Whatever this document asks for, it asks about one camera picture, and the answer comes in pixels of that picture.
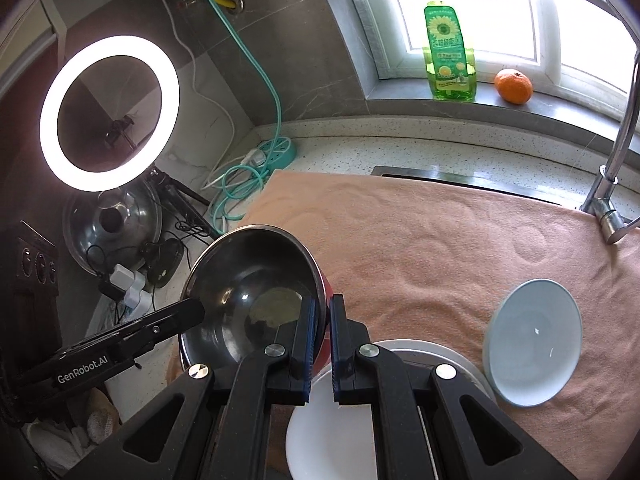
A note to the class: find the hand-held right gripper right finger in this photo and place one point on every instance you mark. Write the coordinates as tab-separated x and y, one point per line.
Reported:
336	355

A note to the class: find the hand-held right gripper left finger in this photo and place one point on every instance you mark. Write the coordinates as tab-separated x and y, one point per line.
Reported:
313	345

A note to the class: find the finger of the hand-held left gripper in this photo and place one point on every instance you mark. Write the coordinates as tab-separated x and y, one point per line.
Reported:
165	325

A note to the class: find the red steel bowl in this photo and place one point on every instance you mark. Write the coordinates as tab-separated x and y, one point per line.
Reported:
235	280

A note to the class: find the light blue ceramic bowl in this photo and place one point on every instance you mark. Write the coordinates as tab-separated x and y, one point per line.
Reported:
535	345

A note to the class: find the person's left hand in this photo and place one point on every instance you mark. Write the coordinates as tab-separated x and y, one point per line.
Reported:
102	417

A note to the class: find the white charger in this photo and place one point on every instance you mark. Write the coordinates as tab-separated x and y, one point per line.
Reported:
125	277

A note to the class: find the black round base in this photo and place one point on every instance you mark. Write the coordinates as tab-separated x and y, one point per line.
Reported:
165	260

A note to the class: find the steel pot lid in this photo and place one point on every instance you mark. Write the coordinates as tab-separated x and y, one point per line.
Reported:
130	210

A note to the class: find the pink towel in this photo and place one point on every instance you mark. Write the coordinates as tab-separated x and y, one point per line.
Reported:
425	260

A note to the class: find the black tripod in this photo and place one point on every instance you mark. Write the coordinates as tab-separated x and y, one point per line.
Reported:
185	195

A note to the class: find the teal power strip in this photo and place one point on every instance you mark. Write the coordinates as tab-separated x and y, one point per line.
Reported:
280	155

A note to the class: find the steel sink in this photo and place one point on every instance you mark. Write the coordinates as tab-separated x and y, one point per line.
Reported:
450	177

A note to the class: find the green dish soap bottle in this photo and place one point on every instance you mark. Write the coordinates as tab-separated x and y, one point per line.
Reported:
447	60

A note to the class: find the orange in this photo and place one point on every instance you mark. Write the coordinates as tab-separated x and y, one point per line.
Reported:
512	87

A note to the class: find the chrome faucet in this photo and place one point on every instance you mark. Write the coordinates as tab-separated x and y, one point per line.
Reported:
625	135

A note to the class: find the white window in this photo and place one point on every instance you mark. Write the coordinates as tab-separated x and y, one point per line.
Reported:
500	20

